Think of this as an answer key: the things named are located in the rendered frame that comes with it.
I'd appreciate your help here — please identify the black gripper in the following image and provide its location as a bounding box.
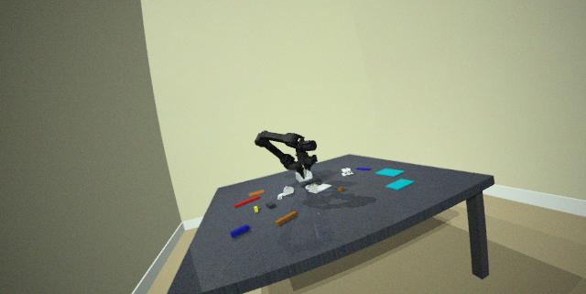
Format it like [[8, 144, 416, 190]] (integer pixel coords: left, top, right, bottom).
[[288, 151, 313, 179]]

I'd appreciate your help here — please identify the blue rectangular bar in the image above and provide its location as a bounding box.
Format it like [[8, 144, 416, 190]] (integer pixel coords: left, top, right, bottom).
[[230, 225, 250, 238]]

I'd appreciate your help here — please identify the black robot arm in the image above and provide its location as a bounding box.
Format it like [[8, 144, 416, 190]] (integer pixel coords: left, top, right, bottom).
[[255, 130, 317, 170]]

